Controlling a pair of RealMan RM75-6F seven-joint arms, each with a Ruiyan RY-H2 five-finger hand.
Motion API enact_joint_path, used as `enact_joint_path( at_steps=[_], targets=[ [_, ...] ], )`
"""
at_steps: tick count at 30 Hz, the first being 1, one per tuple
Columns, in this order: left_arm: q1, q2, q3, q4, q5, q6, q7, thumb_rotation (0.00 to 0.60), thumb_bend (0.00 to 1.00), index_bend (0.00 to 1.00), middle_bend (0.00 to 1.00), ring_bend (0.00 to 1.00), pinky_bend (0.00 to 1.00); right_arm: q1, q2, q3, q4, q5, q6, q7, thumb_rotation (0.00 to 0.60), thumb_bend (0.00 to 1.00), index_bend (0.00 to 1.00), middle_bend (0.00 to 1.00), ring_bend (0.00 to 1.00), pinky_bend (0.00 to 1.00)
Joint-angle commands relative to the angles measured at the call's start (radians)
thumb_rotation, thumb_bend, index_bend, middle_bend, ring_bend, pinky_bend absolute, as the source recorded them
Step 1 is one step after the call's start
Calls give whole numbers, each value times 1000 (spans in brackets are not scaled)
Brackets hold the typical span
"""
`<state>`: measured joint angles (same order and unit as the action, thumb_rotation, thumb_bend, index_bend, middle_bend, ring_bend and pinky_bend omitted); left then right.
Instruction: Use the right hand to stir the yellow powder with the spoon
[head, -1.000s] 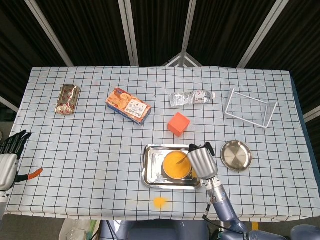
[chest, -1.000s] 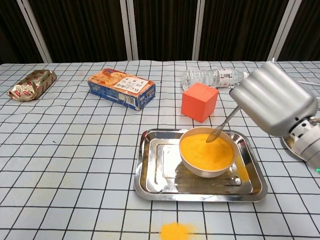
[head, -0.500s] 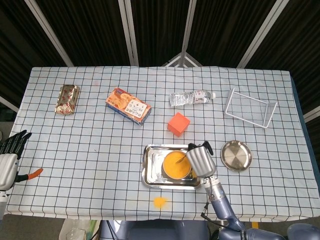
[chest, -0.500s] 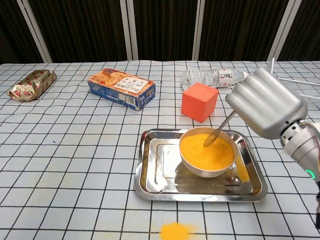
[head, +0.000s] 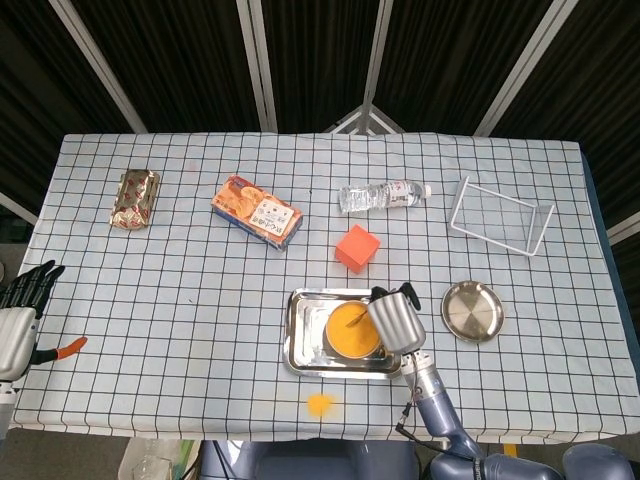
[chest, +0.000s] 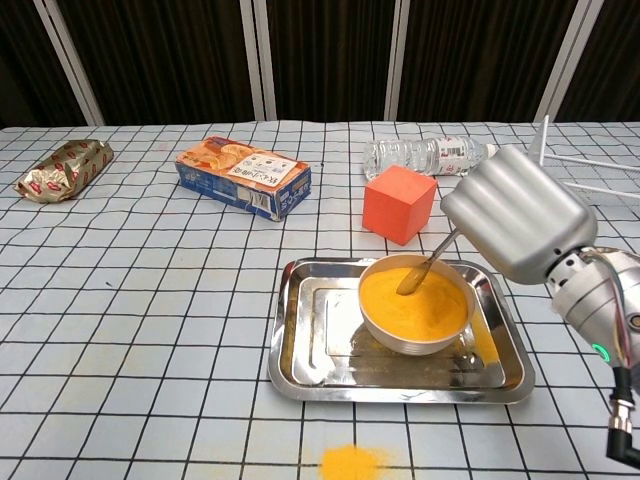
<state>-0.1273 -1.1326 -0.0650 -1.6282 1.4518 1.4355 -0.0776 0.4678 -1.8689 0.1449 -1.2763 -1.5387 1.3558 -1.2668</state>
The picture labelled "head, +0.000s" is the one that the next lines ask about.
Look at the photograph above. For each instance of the gold foil snack packet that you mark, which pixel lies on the gold foil snack packet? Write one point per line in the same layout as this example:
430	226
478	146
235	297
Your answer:
134	200

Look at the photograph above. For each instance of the white screen frame post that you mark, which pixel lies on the white screen frame post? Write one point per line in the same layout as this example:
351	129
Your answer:
15	207
522	65
254	65
95	65
625	227
375	65

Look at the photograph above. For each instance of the yellow-orange powder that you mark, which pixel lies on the yellow-orange powder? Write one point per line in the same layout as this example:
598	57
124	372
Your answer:
350	340

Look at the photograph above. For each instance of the blue grey robot torso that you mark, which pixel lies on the blue grey robot torso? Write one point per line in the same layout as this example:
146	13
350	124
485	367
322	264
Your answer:
310	462

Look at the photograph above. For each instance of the rectangular steel tray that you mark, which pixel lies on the rectangular steel tray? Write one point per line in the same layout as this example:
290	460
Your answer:
305	340

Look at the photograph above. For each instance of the black folding screen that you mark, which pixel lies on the black folding screen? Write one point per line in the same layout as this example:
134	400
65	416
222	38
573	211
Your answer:
190	60

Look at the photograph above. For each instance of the clear plastic container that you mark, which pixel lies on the clear plastic container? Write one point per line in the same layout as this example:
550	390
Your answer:
150	462

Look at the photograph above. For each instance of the orange cube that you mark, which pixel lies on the orange cube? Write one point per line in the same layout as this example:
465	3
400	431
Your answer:
357	247

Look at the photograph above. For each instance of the checked tablecloth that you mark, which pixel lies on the checked tablecloth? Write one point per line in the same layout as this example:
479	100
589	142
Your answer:
200	325

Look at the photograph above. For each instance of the beige bowl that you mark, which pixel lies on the beige bowl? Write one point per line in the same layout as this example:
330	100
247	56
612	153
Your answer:
327	334

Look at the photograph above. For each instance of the orange blue cookie box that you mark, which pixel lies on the orange blue cookie box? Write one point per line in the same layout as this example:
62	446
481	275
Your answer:
255	210

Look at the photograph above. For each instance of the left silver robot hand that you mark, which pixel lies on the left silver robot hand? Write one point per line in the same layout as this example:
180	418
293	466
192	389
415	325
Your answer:
15	340

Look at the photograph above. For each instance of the round steel plate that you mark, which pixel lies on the round steel plate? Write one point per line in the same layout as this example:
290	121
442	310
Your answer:
472	312

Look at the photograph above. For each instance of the clear plastic water bottle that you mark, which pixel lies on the clear plastic water bottle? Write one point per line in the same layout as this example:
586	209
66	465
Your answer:
380	195

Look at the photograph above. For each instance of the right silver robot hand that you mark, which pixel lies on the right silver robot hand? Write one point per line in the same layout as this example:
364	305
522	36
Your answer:
397	325

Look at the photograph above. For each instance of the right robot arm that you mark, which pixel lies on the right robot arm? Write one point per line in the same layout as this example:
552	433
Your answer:
440	415

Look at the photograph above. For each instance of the small silver spoon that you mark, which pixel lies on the small silver spoon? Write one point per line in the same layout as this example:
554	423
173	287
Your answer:
356	320

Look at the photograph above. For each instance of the orange powder pile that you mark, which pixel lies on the orange powder pile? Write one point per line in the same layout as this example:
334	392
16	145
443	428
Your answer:
321	405

